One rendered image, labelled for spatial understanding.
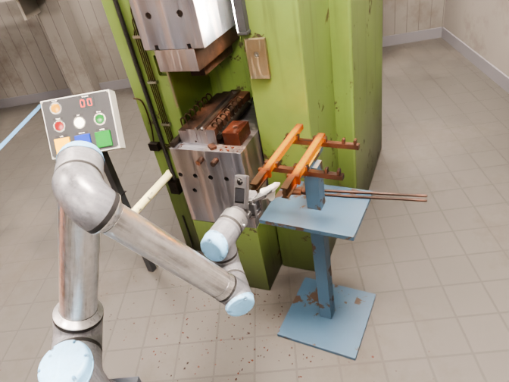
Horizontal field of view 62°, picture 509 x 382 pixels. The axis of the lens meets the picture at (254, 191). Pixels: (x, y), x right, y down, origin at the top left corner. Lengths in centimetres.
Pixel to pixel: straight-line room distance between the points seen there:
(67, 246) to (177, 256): 31
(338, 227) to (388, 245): 102
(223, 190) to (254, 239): 32
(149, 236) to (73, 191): 21
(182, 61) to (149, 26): 19
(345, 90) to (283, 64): 56
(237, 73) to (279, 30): 62
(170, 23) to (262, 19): 37
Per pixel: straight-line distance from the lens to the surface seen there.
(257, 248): 226
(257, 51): 186
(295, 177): 152
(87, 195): 104
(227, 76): 240
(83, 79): 589
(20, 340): 290
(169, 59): 193
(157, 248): 112
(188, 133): 206
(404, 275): 254
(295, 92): 190
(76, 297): 139
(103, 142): 217
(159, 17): 188
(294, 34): 180
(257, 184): 151
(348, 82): 231
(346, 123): 241
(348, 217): 175
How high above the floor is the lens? 186
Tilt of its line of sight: 35 degrees down
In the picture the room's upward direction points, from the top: 12 degrees counter-clockwise
